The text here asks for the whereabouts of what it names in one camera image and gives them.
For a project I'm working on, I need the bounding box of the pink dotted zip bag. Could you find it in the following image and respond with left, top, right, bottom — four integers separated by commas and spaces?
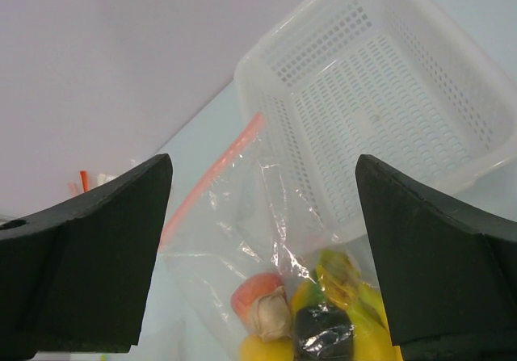
160, 114, 380, 360

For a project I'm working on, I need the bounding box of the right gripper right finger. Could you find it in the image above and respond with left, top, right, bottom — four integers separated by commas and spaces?
355, 154, 516, 360

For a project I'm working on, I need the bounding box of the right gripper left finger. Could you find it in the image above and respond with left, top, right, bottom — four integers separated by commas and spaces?
1, 154, 173, 354

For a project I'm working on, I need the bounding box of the white perforated plastic basket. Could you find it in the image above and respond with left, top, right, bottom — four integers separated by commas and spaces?
234, 0, 516, 241

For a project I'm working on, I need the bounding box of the red zipper clear bag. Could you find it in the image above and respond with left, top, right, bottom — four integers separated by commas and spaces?
68, 170, 117, 197

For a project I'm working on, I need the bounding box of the green orange mango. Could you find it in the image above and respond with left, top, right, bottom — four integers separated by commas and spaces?
290, 249, 389, 329

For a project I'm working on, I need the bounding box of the yellow banana bunch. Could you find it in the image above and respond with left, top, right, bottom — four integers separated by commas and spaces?
239, 303, 403, 360

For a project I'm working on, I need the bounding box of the dark purple fruit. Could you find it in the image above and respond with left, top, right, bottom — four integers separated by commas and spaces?
292, 304, 354, 360

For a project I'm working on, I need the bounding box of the beige garlic bulb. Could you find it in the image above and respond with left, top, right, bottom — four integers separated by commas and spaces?
248, 286, 292, 342

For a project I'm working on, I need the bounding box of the red orange peach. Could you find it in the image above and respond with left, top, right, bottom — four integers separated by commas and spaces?
230, 272, 284, 325

